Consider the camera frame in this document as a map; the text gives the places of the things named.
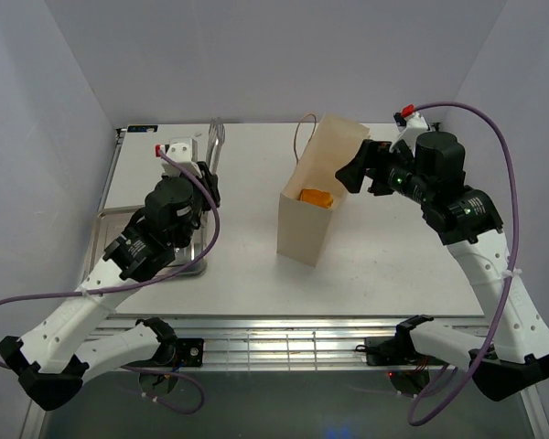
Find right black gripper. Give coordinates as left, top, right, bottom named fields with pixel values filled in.
left=334, top=139, right=433, bottom=205

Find metal tongs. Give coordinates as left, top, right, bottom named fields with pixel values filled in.
left=206, top=118, right=226, bottom=175

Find sesame twisted bread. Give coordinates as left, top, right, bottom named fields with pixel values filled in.
left=299, top=188, right=334, bottom=209

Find beige paper bag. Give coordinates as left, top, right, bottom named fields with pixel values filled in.
left=276, top=114, right=370, bottom=267

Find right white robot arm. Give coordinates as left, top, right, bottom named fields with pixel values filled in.
left=336, top=132, right=549, bottom=402

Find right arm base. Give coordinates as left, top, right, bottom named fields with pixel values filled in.
left=355, top=337, right=443, bottom=367

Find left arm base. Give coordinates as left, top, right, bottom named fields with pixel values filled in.
left=132, top=338, right=205, bottom=369

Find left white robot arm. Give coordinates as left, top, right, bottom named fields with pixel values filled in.
left=0, top=161, right=220, bottom=411

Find left blue table label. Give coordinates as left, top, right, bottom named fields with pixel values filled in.
left=126, top=124, right=158, bottom=133

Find steel tray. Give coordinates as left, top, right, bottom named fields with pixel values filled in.
left=87, top=205, right=210, bottom=280

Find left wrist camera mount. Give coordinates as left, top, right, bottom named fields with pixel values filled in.
left=155, top=137, right=201, bottom=177

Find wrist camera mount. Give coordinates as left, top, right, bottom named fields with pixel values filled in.
left=155, top=137, right=201, bottom=177
left=391, top=104, right=430, bottom=150

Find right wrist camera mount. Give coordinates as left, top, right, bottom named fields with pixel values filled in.
left=391, top=104, right=430, bottom=150

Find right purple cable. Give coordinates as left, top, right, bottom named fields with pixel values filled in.
left=406, top=101, right=519, bottom=427

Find purple cable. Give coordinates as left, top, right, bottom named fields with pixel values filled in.
left=406, top=101, right=519, bottom=427
left=0, top=150, right=221, bottom=415

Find aluminium rail frame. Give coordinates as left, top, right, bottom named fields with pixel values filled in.
left=19, top=314, right=549, bottom=438

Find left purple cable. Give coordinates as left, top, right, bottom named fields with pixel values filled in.
left=0, top=150, right=221, bottom=415

